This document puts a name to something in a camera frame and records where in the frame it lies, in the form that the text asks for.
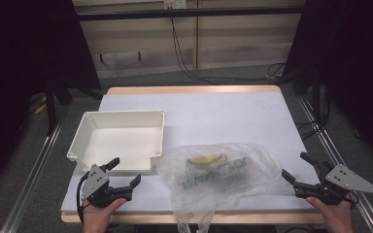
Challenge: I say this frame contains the dark curtain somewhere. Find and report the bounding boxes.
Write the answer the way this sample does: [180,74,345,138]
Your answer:
[0,0,102,195]
[283,0,373,169]

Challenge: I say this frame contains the metal floor rail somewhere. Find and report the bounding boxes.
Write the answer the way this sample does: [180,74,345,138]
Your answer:
[297,95,373,233]
[0,119,66,233]

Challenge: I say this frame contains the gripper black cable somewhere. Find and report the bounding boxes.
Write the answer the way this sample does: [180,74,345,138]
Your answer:
[345,190,360,207]
[76,170,92,225]

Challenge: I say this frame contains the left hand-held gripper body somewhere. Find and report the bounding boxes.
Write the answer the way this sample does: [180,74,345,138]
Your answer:
[81,163,134,208]

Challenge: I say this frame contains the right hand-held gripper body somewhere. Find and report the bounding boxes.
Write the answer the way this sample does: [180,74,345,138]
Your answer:
[294,163,373,207]

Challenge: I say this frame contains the person's right hand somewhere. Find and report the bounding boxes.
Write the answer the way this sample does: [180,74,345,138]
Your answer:
[305,193,356,233]

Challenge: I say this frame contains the person's left hand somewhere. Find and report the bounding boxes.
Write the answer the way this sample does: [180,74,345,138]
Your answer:
[82,197,128,233]

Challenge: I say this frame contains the clear plastic bag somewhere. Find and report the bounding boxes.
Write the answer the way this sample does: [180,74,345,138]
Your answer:
[154,142,286,233]

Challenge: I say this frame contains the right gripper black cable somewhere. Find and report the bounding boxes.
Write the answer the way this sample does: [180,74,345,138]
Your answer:
[345,190,360,207]

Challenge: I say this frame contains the black horizontal bar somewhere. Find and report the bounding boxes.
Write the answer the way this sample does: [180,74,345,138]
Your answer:
[77,5,305,22]

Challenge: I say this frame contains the white table mat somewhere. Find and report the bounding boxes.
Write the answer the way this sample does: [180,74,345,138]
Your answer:
[60,91,320,214]

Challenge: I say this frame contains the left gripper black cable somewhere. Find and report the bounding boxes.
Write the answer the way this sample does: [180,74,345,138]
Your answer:
[76,170,92,225]

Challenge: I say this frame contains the black floor cables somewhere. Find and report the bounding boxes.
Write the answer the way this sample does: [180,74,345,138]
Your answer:
[294,93,332,141]

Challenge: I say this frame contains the white wall socket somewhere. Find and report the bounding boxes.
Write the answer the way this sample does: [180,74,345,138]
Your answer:
[163,0,188,10]

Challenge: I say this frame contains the black wall cable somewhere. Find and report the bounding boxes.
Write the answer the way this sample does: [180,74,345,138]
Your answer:
[169,17,288,83]

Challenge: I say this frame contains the white plastic tray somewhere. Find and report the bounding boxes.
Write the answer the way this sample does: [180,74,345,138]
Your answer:
[66,110,166,174]

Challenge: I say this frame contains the yellow strip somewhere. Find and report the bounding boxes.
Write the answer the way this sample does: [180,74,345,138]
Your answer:
[33,102,48,116]

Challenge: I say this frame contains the black stand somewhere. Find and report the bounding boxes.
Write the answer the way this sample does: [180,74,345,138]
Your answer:
[44,77,66,136]

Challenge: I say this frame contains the banana peel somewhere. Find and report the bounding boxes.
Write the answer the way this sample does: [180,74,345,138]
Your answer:
[189,153,228,169]

